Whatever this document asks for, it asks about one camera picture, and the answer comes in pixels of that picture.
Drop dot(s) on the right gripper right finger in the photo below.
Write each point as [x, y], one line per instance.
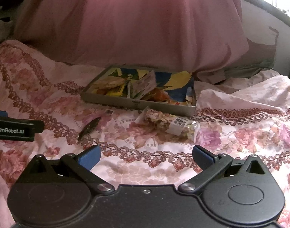
[213, 167]

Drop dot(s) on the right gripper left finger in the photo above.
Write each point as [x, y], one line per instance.
[79, 167]

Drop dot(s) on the yellow wafer snack pack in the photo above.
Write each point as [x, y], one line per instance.
[116, 92]

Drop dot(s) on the clear rice cracker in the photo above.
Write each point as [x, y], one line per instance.
[109, 82]

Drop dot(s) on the white green snack packet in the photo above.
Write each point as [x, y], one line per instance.
[144, 85]

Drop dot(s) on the dark small snack wrapper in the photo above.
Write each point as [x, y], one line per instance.
[88, 128]

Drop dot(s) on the floral pink bedsheet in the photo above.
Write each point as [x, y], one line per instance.
[239, 117]

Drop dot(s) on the clear mixed nuts bag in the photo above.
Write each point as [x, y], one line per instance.
[182, 127]

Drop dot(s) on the grey cardboard tray box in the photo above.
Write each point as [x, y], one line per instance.
[179, 86]

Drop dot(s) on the orange snack bag in tray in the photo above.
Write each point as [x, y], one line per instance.
[157, 95]

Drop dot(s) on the pink curtain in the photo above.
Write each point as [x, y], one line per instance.
[191, 35]

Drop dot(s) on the window frame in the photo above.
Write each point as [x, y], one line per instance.
[270, 2]

